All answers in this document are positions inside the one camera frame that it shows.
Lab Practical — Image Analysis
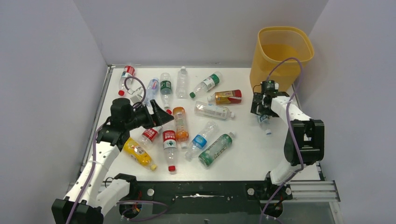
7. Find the orange soda bottle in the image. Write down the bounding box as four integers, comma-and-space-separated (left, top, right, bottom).
173, 107, 189, 151

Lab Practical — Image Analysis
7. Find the amber tea bottle red label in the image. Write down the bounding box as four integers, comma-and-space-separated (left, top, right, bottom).
207, 90, 242, 105

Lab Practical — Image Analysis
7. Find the clear bottle dark green label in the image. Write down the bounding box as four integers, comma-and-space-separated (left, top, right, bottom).
160, 72, 173, 110

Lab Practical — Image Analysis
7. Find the yellow plastic waste bin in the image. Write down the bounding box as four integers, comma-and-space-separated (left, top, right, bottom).
249, 26, 314, 91

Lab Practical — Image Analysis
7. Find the clear bottle green white label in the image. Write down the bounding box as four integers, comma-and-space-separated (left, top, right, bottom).
189, 71, 223, 99

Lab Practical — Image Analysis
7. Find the clear bottle red label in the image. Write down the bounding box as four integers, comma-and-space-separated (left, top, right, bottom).
118, 65, 135, 97

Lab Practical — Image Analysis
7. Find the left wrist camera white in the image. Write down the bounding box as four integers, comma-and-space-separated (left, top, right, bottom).
128, 87, 144, 104

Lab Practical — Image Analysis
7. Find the clear unlabelled bottle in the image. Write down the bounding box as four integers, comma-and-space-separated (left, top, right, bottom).
176, 66, 188, 99

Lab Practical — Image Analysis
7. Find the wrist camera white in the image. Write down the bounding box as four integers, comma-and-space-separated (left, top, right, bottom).
261, 80, 279, 94
128, 87, 144, 104

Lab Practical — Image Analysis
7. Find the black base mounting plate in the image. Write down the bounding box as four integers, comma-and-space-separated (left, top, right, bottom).
119, 181, 293, 218

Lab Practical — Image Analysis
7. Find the red label bottle red cap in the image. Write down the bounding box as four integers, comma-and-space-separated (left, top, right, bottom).
162, 123, 177, 173

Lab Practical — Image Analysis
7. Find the green tinted bottle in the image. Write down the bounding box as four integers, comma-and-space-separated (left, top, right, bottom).
198, 132, 236, 168

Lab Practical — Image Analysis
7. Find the clear bottle blue purple label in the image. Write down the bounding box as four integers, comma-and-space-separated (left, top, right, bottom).
144, 77, 159, 107

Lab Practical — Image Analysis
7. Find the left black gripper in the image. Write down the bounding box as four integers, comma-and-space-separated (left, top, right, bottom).
125, 100, 174, 131

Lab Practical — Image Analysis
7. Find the red label bottle left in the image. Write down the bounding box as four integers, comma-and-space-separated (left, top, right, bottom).
138, 125, 163, 149

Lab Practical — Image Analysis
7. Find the yellow juice bottle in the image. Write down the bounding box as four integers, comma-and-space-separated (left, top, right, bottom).
122, 137, 157, 171

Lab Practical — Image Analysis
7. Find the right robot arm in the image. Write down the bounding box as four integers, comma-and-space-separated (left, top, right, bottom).
250, 80, 325, 199

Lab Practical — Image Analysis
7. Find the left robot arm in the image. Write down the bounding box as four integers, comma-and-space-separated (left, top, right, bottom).
51, 98, 174, 224

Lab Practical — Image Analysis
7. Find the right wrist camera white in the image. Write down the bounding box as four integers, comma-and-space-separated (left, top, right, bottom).
261, 80, 279, 94

